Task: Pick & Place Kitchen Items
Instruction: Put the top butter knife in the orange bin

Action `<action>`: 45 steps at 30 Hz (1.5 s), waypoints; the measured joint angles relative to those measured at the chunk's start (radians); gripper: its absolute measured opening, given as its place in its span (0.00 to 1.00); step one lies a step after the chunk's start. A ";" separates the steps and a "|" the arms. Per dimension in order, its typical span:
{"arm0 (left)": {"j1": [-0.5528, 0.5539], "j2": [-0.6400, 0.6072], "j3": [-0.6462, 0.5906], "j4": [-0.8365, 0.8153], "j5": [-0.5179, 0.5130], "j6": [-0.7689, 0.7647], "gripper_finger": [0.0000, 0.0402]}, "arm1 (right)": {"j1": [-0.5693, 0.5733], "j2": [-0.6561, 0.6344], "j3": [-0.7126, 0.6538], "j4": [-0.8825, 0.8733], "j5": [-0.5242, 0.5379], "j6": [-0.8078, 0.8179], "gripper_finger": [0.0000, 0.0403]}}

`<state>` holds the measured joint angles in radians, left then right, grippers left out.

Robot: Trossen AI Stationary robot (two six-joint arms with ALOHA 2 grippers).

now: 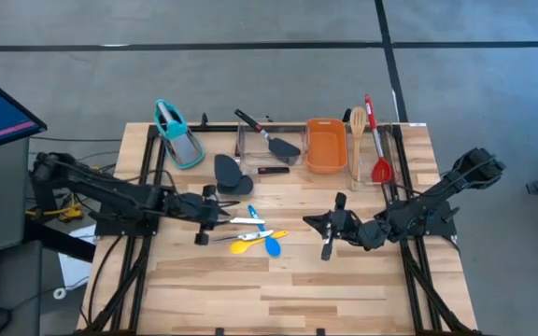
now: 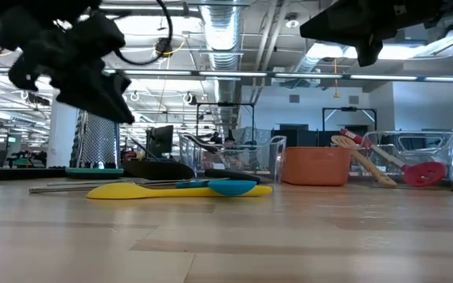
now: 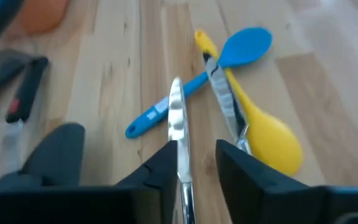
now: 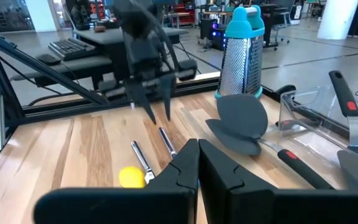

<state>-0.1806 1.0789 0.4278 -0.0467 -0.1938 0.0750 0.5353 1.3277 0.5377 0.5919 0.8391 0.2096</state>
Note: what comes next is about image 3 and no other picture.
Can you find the yellow silicone spoon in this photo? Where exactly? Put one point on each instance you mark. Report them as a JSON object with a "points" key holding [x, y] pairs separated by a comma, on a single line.
{"points": [[269, 140]]}

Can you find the steel butter knife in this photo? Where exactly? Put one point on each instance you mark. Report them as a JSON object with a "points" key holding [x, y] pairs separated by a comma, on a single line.
{"points": [[224, 93], [177, 124]]}

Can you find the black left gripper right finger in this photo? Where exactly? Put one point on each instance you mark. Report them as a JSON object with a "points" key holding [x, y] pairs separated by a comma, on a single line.
{"points": [[275, 202]]}

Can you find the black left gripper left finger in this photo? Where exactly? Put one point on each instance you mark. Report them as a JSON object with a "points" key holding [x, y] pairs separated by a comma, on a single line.
{"points": [[73, 205]]}

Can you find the orange plastic bin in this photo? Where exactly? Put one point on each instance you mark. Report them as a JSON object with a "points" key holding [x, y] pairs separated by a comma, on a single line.
{"points": [[42, 15]]}

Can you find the blue silicone spoon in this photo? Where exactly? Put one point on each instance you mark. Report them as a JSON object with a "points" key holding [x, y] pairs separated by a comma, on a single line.
{"points": [[244, 46]]}

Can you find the black plastic spatula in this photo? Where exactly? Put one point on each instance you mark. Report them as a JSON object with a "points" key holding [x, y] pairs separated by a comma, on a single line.
{"points": [[2, 68]]}

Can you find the black utensil with red mark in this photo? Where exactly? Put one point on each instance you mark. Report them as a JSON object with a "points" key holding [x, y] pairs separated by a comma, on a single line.
{"points": [[26, 90]]}

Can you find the black round-headed spatula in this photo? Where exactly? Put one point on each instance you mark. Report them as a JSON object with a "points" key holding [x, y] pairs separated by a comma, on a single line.
{"points": [[57, 149]]}

